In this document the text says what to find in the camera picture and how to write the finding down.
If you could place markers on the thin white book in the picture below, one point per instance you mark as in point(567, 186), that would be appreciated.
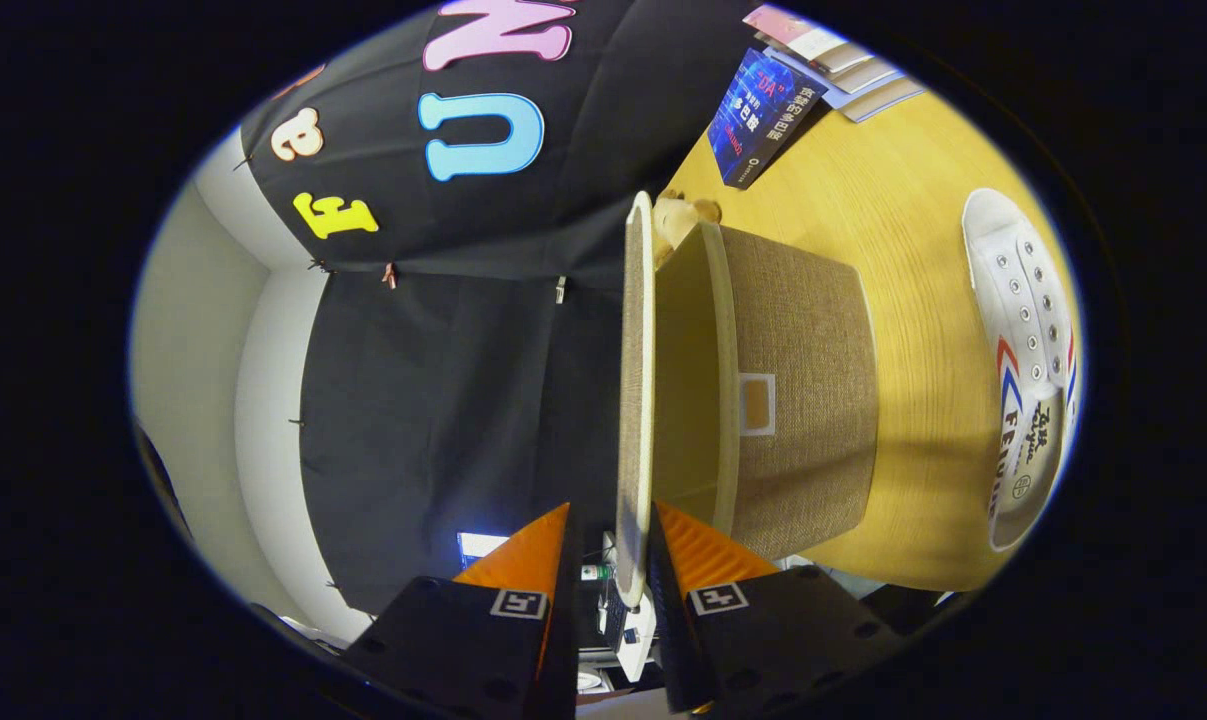
point(858, 68)

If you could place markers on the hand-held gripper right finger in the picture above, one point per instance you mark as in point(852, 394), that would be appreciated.
point(668, 640)

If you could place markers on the brown fabric storage box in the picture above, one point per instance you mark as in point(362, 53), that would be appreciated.
point(813, 380)

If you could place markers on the dark blue book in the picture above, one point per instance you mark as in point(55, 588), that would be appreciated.
point(763, 120)

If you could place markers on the blue edged white book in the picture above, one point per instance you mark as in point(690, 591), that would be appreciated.
point(888, 98)

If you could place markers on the bright monitor screen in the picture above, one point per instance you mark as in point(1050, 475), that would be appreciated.
point(481, 547)

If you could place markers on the white striped canvas shoe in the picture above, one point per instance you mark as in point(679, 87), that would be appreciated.
point(1023, 300)

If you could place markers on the green capped bottle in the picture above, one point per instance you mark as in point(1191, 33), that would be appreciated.
point(595, 572)

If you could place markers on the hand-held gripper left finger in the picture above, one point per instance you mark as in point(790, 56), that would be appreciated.
point(561, 640)

